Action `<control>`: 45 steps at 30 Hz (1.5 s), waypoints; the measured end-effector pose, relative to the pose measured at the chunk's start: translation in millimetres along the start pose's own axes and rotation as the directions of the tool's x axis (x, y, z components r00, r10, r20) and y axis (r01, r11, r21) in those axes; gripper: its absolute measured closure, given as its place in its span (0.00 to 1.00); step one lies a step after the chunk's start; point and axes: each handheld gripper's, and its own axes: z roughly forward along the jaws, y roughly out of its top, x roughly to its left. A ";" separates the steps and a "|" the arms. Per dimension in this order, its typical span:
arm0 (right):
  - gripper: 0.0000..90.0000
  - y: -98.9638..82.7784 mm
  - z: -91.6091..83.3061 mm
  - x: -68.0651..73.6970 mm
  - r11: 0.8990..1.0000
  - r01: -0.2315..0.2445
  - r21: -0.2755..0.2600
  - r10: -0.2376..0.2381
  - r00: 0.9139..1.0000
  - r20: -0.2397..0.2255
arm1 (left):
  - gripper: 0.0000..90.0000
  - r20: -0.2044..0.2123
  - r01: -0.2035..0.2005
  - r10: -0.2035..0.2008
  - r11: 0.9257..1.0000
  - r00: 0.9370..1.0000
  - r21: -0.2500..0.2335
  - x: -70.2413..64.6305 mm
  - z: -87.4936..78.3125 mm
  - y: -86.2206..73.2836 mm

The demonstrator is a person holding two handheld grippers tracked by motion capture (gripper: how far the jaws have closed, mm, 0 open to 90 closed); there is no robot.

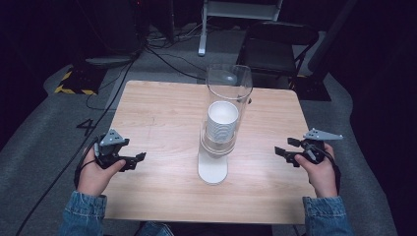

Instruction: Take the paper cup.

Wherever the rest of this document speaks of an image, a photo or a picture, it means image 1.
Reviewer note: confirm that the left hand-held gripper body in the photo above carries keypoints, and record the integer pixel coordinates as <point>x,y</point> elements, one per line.
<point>111,149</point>

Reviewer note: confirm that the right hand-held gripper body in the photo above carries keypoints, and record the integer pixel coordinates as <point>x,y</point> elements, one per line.
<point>316,146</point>

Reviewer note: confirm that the person's left hand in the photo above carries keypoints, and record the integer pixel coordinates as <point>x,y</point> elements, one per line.
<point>95,177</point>

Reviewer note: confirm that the person's right hand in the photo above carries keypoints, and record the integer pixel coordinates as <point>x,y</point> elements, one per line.
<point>319,178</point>

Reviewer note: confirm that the white paper cup stack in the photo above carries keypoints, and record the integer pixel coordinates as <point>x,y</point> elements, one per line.
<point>222,123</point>

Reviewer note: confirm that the person's denim leg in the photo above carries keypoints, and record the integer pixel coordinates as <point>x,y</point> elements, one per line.
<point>157,229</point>

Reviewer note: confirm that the clear tube cup dispenser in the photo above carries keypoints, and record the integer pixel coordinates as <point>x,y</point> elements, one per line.
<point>213,170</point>

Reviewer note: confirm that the black yellow striped floor plate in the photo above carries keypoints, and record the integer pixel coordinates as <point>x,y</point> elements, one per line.
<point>80,82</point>

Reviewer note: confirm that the grey flat stand base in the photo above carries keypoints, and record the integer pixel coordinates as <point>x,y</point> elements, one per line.
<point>109,60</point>

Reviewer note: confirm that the black folding chair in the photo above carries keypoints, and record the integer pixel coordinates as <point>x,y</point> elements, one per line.
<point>272,52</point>

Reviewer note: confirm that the grey slanted pole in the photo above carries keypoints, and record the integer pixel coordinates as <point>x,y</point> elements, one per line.
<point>331,36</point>

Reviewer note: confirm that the dark stand base plate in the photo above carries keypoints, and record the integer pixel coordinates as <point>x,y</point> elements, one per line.
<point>313,88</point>

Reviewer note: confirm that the white desk frame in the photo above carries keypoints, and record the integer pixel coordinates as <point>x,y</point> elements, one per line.
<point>229,10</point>

